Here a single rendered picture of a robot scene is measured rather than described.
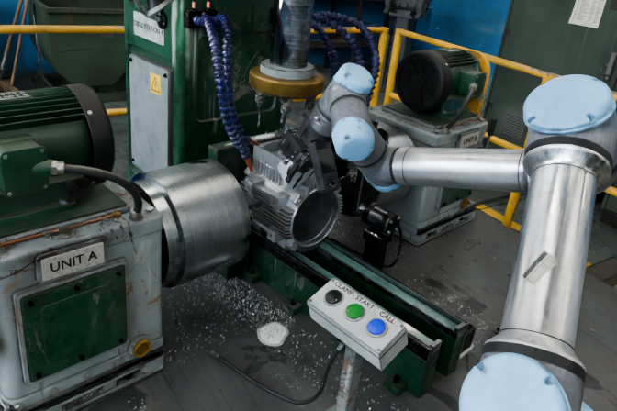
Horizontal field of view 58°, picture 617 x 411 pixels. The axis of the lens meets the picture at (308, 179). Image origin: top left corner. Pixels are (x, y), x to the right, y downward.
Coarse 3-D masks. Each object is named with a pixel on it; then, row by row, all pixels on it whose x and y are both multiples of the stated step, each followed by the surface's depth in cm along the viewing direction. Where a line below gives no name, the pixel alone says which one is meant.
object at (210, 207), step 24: (168, 168) 119; (192, 168) 119; (216, 168) 121; (144, 192) 111; (168, 192) 110; (192, 192) 113; (216, 192) 116; (240, 192) 119; (168, 216) 109; (192, 216) 111; (216, 216) 114; (240, 216) 118; (168, 240) 108; (192, 240) 110; (216, 240) 115; (240, 240) 119; (168, 264) 110; (192, 264) 113; (216, 264) 119
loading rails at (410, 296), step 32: (256, 256) 147; (288, 256) 137; (320, 256) 144; (352, 256) 140; (288, 288) 139; (320, 288) 130; (352, 288) 128; (384, 288) 130; (416, 320) 125; (448, 320) 121; (416, 352) 113; (448, 352) 120; (384, 384) 117; (416, 384) 115
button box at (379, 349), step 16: (336, 288) 101; (320, 304) 99; (336, 304) 98; (368, 304) 97; (320, 320) 100; (336, 320) 95; (352, 320) 94; (368, 320) 94; (384, 320) 94; (336, 336) 98; (352, 336) 93; (368, 336) 92; (384, 336) 91; (400, 336) 92; (368, 352) 92; (384, 352) 90; (384, 368) 92
